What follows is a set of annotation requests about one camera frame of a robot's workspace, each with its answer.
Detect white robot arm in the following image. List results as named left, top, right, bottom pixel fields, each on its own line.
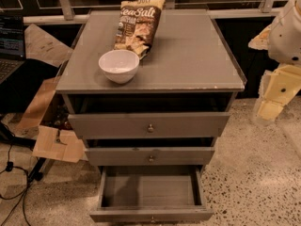
left=248, top=0, right=301, bottom=124

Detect brown paper sheet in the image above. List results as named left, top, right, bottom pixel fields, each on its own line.
left=24, top=24, right=73, bottom=68

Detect grey drawer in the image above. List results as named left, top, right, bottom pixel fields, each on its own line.
left=86, top=147, right=214, bottom=166
left=69, top=112, right=230, bottom=139
left=90, top=166, right=214, bottom=223

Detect open laptop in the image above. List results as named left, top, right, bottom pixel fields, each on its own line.
left=0, top=14, right=25, bottom=84

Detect grey wooden drawer cabinet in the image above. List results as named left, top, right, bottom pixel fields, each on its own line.
left=56, top=9, right=246, bottom=152

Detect grey top drawer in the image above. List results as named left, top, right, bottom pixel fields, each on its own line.
left=69, top=112, right=230, bottom=139

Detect sea salt chips bag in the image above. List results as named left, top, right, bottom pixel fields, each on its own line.
left=114, top=0, right=166, bottom=59

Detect black cable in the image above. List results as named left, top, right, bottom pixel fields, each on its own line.
left=0, top=122, right=37, bottom=226

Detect white ceramic bowl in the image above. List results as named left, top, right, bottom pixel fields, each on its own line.
left=99, top=50, right=140, bottom=84

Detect grey bottom drawer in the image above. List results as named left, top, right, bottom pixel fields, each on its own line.
left=90, top=166, right=214, bottom=223

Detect grey middle drawer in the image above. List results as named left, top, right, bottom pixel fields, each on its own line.
left=86, top=147, right=214, bottom=166

